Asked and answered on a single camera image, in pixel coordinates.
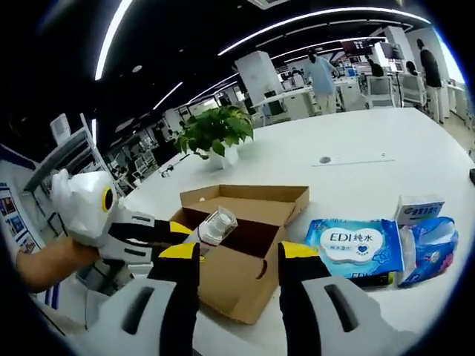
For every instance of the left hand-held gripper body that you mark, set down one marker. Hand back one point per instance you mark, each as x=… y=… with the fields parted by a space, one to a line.
x=85 y=207

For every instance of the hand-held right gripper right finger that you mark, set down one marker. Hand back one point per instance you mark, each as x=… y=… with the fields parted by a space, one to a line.
x=326 y=326

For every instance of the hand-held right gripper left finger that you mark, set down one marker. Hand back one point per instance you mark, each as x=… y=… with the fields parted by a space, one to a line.
x=148 y=326

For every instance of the white bottle clear cap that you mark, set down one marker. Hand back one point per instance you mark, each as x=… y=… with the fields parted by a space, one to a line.
x=219 y=226

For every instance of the blue wet wipes pack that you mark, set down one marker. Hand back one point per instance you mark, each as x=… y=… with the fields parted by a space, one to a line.
x=352 y=244

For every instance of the brown cardboard shoe box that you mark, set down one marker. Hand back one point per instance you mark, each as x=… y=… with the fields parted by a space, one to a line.
x=237 y=274

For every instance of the blue plastic bag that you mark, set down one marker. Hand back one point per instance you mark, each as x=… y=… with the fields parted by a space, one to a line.
x=430 y=248

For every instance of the small white carton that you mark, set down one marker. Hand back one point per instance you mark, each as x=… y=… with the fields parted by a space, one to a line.
x=419 y=207

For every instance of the person's left hand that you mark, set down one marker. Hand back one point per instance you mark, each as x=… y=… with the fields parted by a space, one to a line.
x=81 y=256

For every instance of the small black clip stand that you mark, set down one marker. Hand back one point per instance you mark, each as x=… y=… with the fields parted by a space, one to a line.
x=167 y=170

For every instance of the grey metal shelf rack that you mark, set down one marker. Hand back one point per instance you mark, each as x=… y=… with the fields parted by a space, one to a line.
x=70 y=148

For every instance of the green potted plant white pot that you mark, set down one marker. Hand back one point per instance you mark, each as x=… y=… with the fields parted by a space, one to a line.
x=215 y=130

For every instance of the white table socket panel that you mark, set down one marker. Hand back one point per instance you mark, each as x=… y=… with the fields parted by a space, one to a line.
x=352 y=159

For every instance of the white pillar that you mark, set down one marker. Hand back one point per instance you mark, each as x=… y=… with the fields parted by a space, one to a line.
x=258 y=78

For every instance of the white office chair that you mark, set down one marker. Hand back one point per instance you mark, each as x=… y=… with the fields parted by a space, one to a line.
x=380 y=91
x=412 y=91

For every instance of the wall poster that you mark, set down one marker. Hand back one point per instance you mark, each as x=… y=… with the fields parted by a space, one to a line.
x=16 y=219

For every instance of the wall screen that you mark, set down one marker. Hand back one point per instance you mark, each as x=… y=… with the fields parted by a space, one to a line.
x=356 y=47

